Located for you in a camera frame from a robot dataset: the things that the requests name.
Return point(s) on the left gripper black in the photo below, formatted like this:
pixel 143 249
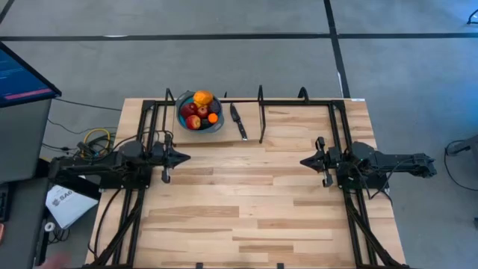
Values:
pixel 167 160

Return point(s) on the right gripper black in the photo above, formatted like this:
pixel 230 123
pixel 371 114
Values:
pixel 326 166

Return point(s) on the red yellow apple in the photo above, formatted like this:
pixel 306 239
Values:
pixel 193 122

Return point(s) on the red pomegranate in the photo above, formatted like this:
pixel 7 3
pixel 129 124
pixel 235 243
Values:
pixel 202 112

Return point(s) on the small orange tangerine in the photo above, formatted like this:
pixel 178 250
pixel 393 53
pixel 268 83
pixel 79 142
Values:
pixel 213 118

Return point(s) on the purple round fruit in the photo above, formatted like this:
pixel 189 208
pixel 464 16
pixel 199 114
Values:
pixel 215 107

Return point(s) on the large orange yellow fruit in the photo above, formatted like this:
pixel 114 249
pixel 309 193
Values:
pixel 203 98

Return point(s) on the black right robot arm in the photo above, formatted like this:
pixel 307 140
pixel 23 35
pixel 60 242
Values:
pixel 396 162

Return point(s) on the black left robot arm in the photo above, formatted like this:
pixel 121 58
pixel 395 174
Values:
pixel 97 166

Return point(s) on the blue collapsible bowl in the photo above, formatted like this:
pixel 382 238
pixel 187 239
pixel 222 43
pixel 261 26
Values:
pixel 180 119

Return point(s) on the black table clamp hook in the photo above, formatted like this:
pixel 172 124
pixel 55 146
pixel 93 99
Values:
pixel 303 89

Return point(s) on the white paper booklet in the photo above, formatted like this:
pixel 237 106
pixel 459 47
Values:
pixel 69 205

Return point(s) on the white tape roll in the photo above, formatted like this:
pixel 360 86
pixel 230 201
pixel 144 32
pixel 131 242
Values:
pixel 46 226

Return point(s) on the dark desk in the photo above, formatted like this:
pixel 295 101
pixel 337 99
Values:
pixel 26 209

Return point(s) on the computer monitor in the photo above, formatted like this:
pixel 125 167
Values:
pixel 18 78

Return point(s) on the black stand leg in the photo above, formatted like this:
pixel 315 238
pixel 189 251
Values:
pixel 474 18

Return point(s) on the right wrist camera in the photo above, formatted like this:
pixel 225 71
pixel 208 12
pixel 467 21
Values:
pixel 334 154

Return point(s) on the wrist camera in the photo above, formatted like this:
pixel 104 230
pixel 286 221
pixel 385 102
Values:
pixel 157 149
pixel 334 154

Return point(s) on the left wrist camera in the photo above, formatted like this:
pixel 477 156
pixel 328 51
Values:
pixel 157 149

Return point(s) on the black metal bracket stand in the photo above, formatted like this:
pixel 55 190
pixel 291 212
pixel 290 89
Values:
pixel 262 123
pixel 164 119

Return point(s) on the black metal table frame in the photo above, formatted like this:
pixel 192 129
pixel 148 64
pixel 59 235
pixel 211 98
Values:
pixel 291 102

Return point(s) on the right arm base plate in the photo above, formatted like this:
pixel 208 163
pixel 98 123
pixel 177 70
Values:
pixel 377 184

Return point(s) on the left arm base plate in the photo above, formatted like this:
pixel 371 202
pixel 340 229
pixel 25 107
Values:
pixel 112 184

